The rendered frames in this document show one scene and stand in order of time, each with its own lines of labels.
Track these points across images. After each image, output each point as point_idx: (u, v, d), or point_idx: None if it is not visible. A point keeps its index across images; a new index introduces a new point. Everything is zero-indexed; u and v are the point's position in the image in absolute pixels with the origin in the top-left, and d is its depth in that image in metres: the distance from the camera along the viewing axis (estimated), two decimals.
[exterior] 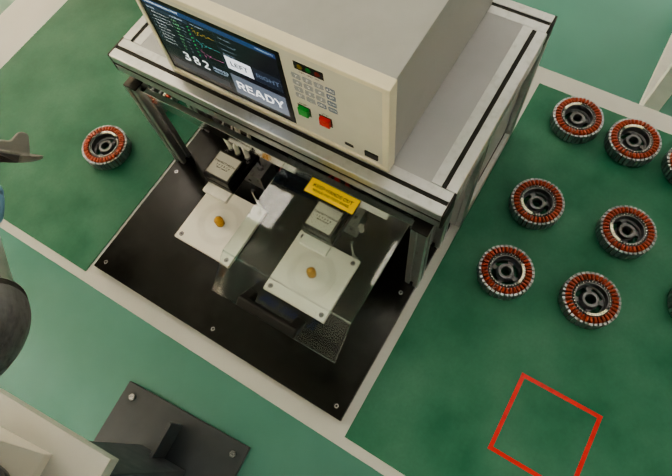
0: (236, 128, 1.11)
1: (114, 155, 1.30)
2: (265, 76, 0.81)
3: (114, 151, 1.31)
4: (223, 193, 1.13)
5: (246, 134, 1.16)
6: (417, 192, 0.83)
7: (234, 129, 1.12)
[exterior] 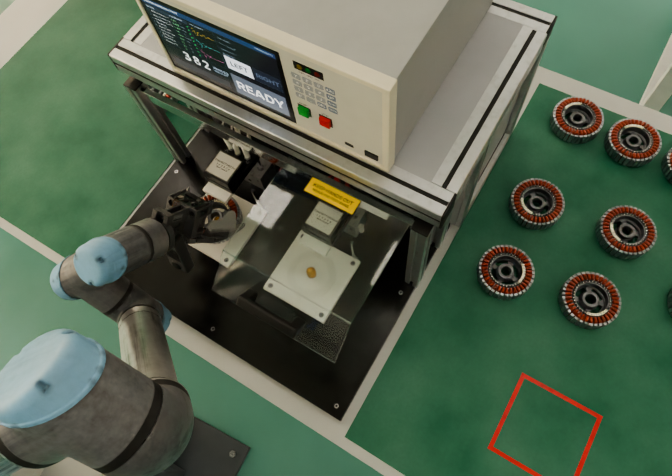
0: (236, 128, 1.11)
1: None
2: (265, 76, 0.81)
3: None
4: (223, 193, 1.13)
5: (246, 134, 1.16)
6: (417, 192, 0.83)
7: (234, 129, 1.12)
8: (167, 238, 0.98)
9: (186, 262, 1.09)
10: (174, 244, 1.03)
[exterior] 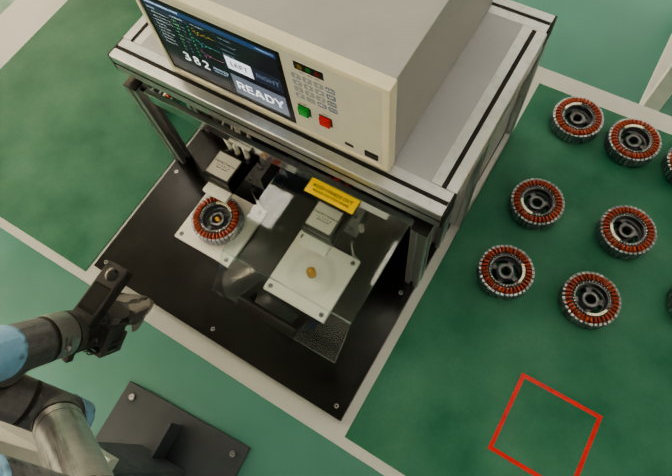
0: (236, 128, 1.11)
1: (225, 234, 1.16)
2: (265, 76, 0.81)
3: (226, 228, 1.17)
4: (223, 193, 1.13)
5: (246, 134, 1.16)
6: (417, 192, 0.83)
7: (234, 129, 1.12)
8: None
9: (97, 278, 0.96)
10: None
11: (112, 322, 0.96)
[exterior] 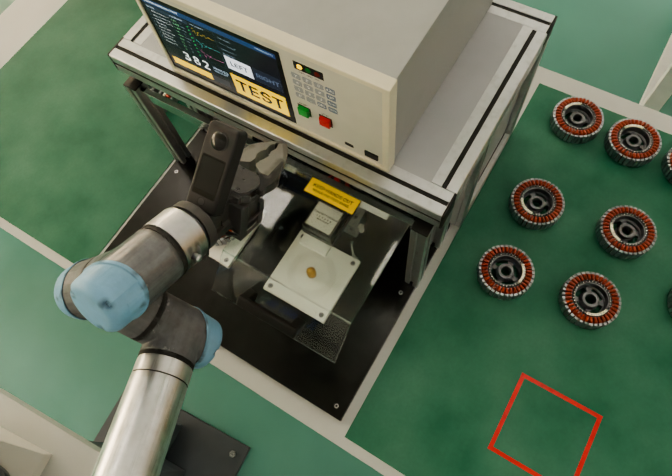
0: None
1: (225, 234, 1.16)
2: (265, 76, 0.81)
3: None
4: None
5: None
6: (417, 192, 0.83)
7: None
8: (163, 231, 0.70)
9: (204, 147, 0.69)
10: (186, 201, 0.70)
11: (241, 200, 0.71)
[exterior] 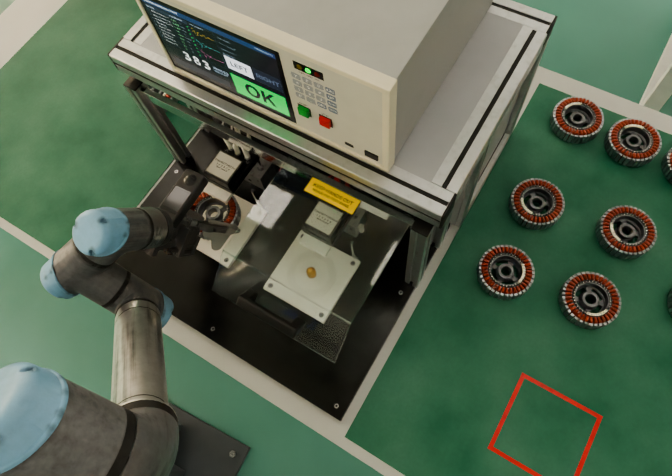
0: (236, 128, 1.11)
1: None
2: (265, 76, 0.81)
3: (222, 222, 1.14)
4: (223, 193, 1.13)
5: (246, 134, 1.16)
6: (417, 192, 0.83)
7: (234, 129, 1.12)
8: None
9: (176, 184, 1.05)
10: None
11: (190, 224, 1.04)
